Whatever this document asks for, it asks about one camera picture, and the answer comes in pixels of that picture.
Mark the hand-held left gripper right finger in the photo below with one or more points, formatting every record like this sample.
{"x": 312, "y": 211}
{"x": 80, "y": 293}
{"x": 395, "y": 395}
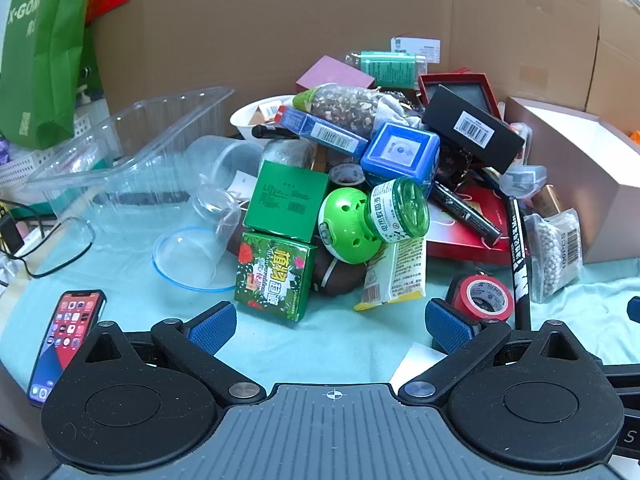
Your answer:
{"x": 450, "y": 329}

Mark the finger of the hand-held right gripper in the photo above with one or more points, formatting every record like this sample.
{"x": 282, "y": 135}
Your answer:
{"x": 634, "y": 309}

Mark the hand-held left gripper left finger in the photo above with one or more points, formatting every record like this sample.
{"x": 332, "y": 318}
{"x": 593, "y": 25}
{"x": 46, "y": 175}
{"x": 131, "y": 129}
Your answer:
{"x": 214, "y": 329}

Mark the black cardboard box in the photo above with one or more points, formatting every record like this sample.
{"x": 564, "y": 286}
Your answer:
{"x": 445, "y": 110}

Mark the red tape roll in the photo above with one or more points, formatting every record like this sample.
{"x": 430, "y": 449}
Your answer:
{"x": 467, "y": 295}

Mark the white paper sheet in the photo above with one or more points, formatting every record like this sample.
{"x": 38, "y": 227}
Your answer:
{"x": 415, "y": 362}

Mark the yellow and white packet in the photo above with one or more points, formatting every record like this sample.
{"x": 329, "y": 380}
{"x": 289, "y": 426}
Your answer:
{"x": 400, "y": 275}

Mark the clear cup with blue rim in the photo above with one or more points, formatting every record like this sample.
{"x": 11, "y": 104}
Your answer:
{"x": 200, "y": 255}

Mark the flat red box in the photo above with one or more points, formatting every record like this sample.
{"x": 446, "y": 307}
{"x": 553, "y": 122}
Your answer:
{"x": 460, "y": 252}

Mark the green box with strawberry print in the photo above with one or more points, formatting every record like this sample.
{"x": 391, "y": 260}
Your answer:
{"x": 272, "y": 277}

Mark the bag of white beads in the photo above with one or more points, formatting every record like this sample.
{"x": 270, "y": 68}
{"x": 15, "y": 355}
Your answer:
{"x": 550, "y": 255}

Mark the rose gold open box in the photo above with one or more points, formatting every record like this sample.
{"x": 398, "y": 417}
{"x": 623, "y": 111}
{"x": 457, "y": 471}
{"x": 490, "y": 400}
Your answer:
{"x": 600, "y": 200}

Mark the long black marker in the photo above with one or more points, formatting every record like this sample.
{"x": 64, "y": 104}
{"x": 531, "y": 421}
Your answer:
{"x": 465, "y": 210}

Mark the brown toy football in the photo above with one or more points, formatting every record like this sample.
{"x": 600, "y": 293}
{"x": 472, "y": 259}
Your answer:
{"x": 335, "y": 272}

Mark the plain green box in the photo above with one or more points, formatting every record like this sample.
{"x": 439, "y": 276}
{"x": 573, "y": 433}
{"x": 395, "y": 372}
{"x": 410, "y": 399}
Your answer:
{"x": 287, "y": 200}

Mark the black smartphone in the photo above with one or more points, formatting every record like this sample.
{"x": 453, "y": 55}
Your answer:
{"x": 65, "y": 325}

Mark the green and white plastic ball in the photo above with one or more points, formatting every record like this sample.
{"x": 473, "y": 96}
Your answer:
{"x": 342, "y": 222}

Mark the small clear plastic case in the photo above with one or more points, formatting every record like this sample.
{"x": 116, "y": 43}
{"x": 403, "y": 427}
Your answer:
{"x": 522, "y": 177}

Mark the clear plastic jar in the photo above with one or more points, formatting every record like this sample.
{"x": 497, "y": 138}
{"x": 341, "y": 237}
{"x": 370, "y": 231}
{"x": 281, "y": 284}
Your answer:
{"x": 220, "y": 157}

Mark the clear plastic tray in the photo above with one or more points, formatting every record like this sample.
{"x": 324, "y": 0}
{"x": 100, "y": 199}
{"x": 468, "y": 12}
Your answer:
{"x": 125, "y": 170}

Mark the blue square plastic box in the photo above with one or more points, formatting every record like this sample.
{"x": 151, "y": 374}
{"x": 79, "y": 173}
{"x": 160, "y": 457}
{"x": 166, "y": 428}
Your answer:
{"x": 400, "y": 152}

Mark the short black marker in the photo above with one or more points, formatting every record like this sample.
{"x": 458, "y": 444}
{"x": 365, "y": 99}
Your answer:
{"x": 272, "y": 132}

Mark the white bowl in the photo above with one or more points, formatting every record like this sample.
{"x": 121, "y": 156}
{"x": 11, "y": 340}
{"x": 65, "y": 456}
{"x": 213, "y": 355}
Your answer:
{"x": 245, "y": 117}

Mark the black power adapter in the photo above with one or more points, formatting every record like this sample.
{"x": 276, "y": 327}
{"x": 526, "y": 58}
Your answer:
{"x": 10, "y": 235}

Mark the blue card box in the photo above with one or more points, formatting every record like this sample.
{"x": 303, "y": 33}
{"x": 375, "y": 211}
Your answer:
{"x": 325, "y": 132}

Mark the grey sock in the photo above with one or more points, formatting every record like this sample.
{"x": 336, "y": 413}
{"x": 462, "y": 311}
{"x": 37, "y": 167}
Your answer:
{"x": 395, "y": 110}

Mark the red box with black insert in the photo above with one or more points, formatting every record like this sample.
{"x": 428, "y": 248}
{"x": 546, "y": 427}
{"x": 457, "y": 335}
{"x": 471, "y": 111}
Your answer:
{"x": 475, "y": 92}

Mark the bag of dried grains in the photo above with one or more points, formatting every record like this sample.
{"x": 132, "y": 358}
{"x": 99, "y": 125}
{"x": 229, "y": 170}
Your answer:
{"x": 345, "y": 102}

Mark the white plastic basket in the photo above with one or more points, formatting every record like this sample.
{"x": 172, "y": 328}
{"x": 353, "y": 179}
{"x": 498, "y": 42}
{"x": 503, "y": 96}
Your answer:
{"x": 25, "y": 165}

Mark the bottle with green label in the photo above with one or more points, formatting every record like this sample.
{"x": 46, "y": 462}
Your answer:
{"x": 390, "y": 67}

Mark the maroon box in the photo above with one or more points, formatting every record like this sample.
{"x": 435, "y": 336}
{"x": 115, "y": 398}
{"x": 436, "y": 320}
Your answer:
{"x": 335, "y": 74}

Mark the white shipping label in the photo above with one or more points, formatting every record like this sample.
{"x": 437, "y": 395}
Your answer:
{"x": 425, "y": 47}

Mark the green fabric bag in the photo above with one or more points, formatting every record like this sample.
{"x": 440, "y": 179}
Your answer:
{"x": 45, "y": 60}

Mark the large cardboard box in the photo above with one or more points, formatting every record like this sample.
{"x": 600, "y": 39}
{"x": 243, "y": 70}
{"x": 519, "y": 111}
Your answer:
{"x": 300, "y": 10}

